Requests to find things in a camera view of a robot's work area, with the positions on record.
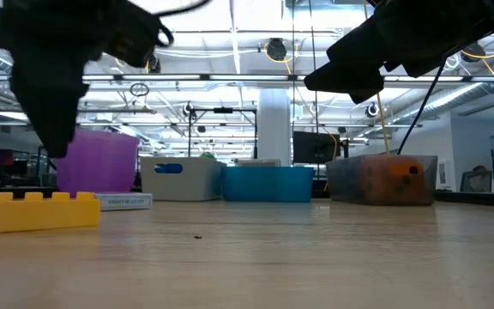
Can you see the blue-backed playing card deck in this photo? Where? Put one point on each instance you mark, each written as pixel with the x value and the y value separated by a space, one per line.
pixel 124 201

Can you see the yellow eight-stud brick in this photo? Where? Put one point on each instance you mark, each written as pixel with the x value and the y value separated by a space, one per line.
pixel 37 214

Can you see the brown-grey plastic bin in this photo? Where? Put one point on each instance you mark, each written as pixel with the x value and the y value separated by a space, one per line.
pixel 341 180

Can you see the blue toy block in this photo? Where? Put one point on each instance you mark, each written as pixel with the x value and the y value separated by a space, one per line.
pixel 167 168

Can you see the person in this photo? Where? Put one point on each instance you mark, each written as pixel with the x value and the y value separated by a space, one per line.
pixel 480 169

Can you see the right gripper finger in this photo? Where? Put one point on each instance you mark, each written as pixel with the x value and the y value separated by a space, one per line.
pixel 345 73

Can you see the white pillar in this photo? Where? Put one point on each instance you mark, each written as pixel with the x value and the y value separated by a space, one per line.
pixel 275 129

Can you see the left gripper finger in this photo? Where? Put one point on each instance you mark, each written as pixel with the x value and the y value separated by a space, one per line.
pixel 52 120

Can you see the teal plastic bin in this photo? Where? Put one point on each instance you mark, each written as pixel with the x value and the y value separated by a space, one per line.
pixel 268 184

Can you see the grey office chair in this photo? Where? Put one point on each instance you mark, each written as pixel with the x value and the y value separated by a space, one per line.
pixel 474 182

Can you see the light grey plastic bin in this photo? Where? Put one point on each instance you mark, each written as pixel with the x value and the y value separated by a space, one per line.
pixel 195 180

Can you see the purple pumpkin-face bucket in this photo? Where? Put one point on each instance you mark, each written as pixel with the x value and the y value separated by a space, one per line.
pixel 99 163

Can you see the black monitor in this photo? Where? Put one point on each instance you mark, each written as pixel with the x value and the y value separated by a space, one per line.
pixel 315 148

